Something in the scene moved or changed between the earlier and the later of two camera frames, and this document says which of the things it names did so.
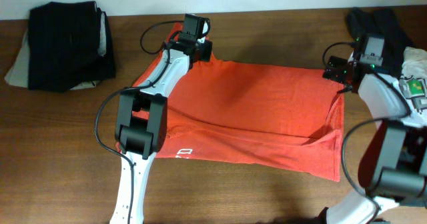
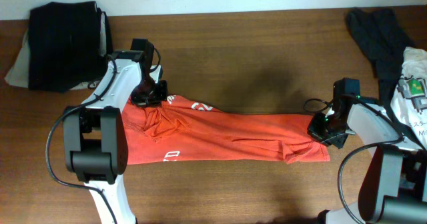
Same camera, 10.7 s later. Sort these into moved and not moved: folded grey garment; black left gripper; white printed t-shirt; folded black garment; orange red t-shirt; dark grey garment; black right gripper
Moved: black left gripper; orange red t-shirt; black right gripper
Not moved: folded black garment; dark grey garment; white printed t-shirt; folded grey garment
